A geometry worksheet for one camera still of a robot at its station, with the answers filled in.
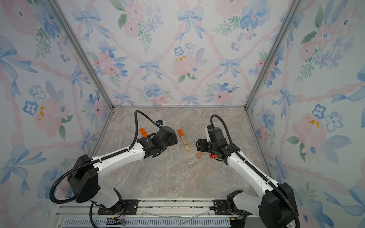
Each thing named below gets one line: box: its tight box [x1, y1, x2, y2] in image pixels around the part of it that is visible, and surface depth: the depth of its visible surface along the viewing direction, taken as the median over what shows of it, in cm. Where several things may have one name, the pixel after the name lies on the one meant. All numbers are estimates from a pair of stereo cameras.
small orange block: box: [139, 127, 148, 138], surface depth 106 cm
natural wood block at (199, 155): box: [196, 151, 204, 160], surface depth 94 cm
